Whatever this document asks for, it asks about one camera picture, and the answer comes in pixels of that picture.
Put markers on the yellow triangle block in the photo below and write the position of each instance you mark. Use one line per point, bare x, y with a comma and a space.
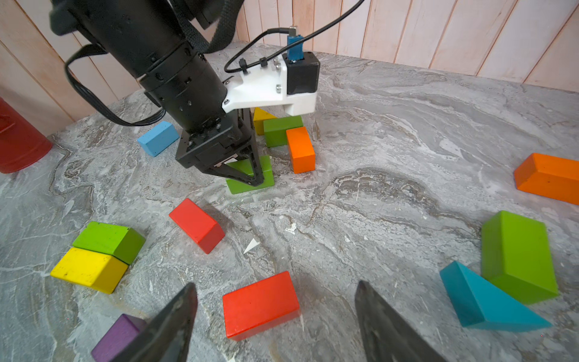
259, 117

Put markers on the orange block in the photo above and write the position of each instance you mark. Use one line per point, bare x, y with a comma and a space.
301, 150
549, 176

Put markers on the red pen holder cup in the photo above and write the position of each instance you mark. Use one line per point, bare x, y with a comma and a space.
21, 143

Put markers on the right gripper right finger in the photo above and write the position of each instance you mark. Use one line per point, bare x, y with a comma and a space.
386, 336

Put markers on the purple cube block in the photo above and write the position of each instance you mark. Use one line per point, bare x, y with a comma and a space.
125, 329

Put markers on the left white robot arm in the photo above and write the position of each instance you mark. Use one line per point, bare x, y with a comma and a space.
163, 45

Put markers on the red block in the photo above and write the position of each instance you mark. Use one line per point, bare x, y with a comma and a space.
260, 306
198, 225

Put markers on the light blue block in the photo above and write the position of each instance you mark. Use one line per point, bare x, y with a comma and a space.
158, 138

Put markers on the teal triangle block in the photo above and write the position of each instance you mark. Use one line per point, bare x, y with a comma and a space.
481, 305

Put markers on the front yellow block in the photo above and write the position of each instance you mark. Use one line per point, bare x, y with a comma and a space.
97, 271

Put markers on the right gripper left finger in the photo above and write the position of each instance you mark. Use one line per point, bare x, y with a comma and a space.
168, 335

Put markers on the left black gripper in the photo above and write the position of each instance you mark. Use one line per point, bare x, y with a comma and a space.
232, 136

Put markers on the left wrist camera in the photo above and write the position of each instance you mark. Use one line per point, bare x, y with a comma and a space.
292, 84

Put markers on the upright green block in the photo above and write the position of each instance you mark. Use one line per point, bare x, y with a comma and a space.
516, 258

